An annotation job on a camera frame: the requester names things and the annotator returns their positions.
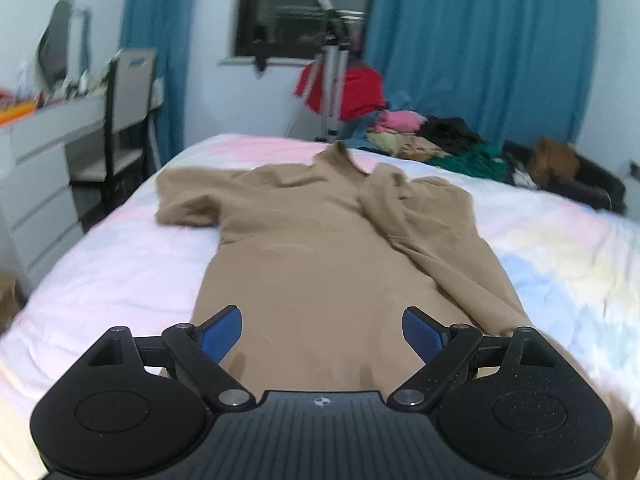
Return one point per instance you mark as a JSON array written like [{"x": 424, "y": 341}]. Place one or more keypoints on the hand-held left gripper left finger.
[{"x": 220, "y": 332}]

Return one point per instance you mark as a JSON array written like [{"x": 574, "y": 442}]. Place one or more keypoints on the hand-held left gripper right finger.
[{"x": 424, "y": 332}]

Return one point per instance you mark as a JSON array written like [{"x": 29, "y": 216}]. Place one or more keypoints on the tan printed t-shirt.
[{"x": 310, "y": 240}]

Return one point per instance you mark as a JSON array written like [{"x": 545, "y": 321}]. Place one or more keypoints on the pastel bedsheet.
[{"x": 115, "y": 270}]

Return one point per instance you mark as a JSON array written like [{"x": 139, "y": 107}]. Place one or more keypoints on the green garment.
[{"x": 470, "y": 162}]

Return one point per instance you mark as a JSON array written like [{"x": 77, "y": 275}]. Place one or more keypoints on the white patterned cloth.
[{"x": 524, "y": 180}]

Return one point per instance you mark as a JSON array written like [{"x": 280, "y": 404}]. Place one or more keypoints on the light brown garment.
[{"x": 420, "y": 149}]

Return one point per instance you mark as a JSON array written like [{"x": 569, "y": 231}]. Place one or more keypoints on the yellow garment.
[{"x": 382, "y": 141}]

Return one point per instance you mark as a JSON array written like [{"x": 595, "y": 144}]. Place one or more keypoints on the black garment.
[{"x": 450, "y": 132}]

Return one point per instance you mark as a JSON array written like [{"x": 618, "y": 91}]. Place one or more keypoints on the blue garment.
[{"x": 364, "y": 132}]

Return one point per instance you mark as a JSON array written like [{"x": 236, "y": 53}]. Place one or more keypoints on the brown box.
[{"x": 9, "y": 300}]

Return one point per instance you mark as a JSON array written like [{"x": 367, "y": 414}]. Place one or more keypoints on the pink garment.
[{"x": 400, "y": 120}]

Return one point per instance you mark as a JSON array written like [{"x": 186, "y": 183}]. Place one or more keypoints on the brown garment on dark heap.
[{"x": 552, "y": 157}]

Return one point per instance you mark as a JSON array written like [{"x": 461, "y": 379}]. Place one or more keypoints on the white dressing table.
[{"x": 40, "y": 175}]

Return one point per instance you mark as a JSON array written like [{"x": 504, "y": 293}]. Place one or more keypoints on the red garment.
[{"x": 357, "y": 90}]

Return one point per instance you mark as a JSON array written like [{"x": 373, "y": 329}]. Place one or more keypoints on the grey black chair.
[{"x": 130, "y": 90}]

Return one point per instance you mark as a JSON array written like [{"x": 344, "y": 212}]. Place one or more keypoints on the silver tripod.
[{"x": 332, "y": 75}]

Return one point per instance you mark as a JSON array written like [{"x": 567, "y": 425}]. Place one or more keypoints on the wide blue curtain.
[{"x": 480, "y": 45}]

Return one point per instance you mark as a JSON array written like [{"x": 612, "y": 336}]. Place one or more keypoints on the narrow blue curtain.
[{"x": 160, "y": 40}]

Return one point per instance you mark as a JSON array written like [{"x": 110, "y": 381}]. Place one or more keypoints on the orange box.
[{"x": 15, "y": 114}]

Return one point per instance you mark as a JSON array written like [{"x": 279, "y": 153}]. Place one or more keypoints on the wavy mirror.
[{"x": 55, "y": 45}]

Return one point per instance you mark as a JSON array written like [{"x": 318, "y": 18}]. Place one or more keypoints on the dark window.
[{"x": 290, "y": 5}]

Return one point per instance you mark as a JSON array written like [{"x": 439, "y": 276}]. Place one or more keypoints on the black wall charger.
[{"x": 634, "y": 170}]

